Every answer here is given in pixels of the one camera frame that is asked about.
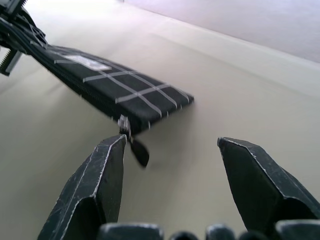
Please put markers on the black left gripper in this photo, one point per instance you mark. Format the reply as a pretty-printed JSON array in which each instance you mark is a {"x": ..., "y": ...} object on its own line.
[{"x": 7, "y": 61}]

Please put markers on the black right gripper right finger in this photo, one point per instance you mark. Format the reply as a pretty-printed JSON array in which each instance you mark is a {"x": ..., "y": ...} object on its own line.
[{"x": 260, "y": 185}]

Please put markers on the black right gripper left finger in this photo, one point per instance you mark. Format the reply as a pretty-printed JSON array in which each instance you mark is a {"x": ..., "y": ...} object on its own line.
[{"x": 87, "y": 195}]

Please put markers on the black grid pencil pouch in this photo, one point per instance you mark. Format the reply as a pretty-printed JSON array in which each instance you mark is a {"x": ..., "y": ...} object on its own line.
[{"x": 140, "y": 92}]

